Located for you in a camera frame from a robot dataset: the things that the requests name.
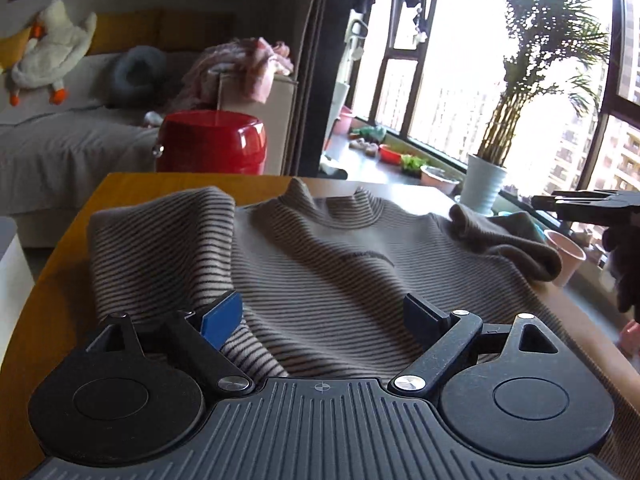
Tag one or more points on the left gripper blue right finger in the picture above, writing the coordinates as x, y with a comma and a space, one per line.
426, 323

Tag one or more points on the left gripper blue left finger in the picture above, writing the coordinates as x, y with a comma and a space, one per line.
217, 321

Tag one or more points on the striped knit sweater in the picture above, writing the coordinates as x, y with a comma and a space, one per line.
322, 282

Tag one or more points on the person's right hand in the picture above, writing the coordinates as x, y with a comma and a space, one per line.
623, 248

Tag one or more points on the pink plastic pot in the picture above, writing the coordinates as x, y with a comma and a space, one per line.
572, 256

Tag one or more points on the grey metal basin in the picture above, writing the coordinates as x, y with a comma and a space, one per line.
437, 178

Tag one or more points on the potted palm plant white pot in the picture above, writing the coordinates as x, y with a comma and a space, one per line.
558, 42

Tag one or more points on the red round stool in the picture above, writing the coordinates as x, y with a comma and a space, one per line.
211, 142

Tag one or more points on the beige cabinet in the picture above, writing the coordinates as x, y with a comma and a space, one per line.
275, 113

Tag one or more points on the grey covered sofa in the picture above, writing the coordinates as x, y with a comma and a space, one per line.
54, 156

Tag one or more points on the pink blanket pile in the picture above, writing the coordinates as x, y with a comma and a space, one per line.
254, 60

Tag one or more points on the grey round neck pillow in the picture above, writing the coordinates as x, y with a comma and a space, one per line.
137, 77

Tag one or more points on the yellow sofa cushion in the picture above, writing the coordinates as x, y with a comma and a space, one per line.
167, 30

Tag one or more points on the white duck plush toy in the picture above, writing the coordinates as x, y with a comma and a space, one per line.
55, 48

